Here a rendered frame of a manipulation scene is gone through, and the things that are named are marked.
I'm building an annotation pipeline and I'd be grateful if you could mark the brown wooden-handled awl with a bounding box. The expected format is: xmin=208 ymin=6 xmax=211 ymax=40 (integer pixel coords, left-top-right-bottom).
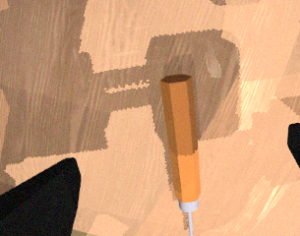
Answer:
xmin=160 ymin=75 xmax=201 ymax=236

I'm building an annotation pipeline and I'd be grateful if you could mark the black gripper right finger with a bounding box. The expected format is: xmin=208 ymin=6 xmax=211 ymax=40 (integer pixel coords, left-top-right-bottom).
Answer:
xmin=287 ymin=122 xmax=300 ymax=169

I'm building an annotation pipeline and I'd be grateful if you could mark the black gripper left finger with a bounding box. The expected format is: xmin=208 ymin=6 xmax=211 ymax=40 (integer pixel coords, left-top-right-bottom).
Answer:
xmin=0 ymin=157 xmax=82 ymax=236

